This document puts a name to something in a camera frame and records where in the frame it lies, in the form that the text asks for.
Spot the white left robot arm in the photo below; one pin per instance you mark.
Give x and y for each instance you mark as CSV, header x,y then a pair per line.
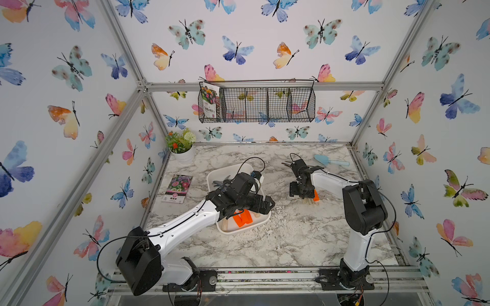
x,y
142,260

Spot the teal plastic garden trowel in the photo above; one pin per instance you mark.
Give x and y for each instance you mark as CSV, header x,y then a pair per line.
x,y
326,161

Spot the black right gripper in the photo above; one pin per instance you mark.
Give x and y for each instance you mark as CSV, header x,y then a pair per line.
x,y
292,188

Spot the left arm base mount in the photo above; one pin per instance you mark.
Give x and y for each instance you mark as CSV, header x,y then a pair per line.
x,y
182,275

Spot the potted artificial flower plant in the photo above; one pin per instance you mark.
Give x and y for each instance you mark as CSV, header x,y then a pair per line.
x,y
182,145

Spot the black wire wall basket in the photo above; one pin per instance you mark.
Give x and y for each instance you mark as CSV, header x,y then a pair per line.
x,y
262,101

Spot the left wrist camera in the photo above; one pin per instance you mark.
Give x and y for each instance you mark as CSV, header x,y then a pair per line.
x,y
259,178

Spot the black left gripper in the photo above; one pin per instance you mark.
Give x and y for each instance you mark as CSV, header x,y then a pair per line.
x,y
258,199

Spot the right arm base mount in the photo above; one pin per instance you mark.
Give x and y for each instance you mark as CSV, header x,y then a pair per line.
x,y
344,278

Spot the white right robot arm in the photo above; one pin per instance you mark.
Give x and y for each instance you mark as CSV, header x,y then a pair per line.
x,y
364,209

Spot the white plastic storage tray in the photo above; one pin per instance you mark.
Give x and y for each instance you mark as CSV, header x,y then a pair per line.
x,y
215,179

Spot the seed packet in basket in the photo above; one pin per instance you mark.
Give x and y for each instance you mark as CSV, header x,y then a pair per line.
x,y
210,96

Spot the flower seed packet on table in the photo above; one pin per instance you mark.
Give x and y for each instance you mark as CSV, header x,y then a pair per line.
x,y
177,189

